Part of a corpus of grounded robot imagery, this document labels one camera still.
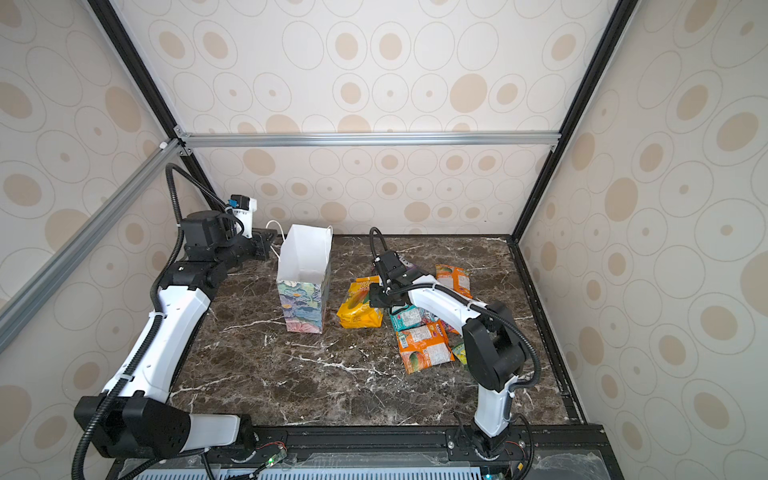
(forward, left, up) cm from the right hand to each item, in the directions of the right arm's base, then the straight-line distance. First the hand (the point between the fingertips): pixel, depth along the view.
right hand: (375, 298), depth 91 cm
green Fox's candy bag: (-14, -25, -8) cm, 29 cm away
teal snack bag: (-3, -9, -7) cm, 12 cm away
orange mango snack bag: (-13, -15, -7) cm, 20 cm away
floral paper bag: (+14, +23, +5) cm, 28 cm away
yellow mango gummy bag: (-3, +6, -2) cm, 7 cm away
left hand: (+4, +22, +27) cm, 35 cm away
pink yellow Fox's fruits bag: (-6, -19, -7) cm, 21 cm away
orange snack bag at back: (+12, -27, -6) cm, 30 cm away
